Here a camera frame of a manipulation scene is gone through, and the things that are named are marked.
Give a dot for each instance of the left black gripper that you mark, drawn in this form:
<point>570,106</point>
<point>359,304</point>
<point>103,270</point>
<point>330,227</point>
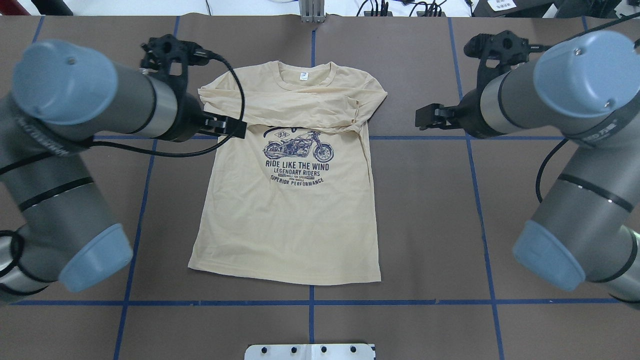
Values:
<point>188,118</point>

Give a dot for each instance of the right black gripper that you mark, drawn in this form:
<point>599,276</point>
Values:
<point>469,114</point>

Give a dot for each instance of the cream long-sleeve graphic shirt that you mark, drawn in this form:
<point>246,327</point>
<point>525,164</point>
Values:
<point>294,200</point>

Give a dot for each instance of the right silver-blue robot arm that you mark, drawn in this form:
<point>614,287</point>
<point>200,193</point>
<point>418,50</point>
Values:
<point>584,88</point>

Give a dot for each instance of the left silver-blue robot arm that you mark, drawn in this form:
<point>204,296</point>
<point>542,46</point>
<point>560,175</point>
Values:
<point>61,96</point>

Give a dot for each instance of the black labelled box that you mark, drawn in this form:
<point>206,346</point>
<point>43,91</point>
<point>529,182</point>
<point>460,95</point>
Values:
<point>511,8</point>

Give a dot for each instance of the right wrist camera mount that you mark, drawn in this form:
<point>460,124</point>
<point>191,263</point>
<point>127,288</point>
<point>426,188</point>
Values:
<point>498,53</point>

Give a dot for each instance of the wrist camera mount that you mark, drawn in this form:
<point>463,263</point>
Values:
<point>168,56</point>
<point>498,53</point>

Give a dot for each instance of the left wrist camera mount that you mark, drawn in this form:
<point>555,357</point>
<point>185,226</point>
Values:
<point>168,56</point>

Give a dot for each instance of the aluminium frame post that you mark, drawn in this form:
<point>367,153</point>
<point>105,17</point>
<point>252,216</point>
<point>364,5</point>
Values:
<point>312,11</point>

